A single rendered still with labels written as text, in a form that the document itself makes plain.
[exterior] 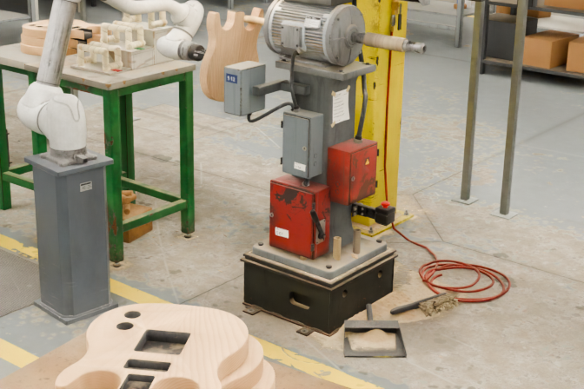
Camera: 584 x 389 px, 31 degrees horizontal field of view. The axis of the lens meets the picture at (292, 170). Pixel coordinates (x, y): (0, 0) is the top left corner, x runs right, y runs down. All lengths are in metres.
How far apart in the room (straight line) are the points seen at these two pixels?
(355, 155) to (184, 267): 1.22
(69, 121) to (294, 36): 1.00
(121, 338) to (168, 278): 2.78
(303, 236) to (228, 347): 2.25
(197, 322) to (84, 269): 2.32
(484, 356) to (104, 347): 2.47
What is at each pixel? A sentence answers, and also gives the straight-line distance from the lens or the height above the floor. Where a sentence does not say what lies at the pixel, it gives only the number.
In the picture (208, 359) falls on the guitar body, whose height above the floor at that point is 1.03.
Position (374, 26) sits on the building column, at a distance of 5.32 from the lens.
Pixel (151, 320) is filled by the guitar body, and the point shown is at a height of 1.03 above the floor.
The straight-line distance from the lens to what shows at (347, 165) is 4.33.
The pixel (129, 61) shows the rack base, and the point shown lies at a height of 0.97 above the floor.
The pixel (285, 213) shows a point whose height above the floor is 0.49.
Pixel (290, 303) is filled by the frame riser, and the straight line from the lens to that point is 4.57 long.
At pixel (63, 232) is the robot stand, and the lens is 4.50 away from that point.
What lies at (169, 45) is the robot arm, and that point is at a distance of 4.78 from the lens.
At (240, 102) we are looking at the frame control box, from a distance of 4.30.
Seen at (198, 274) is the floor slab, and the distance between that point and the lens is 5.06.
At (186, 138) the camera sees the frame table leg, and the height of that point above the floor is 0.55.
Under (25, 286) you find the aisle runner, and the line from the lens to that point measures 5.03.
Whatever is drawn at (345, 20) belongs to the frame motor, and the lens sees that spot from 4.28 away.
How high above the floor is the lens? 2.08
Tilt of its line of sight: 18 degrees down
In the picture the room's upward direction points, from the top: 1 degrees clockwise
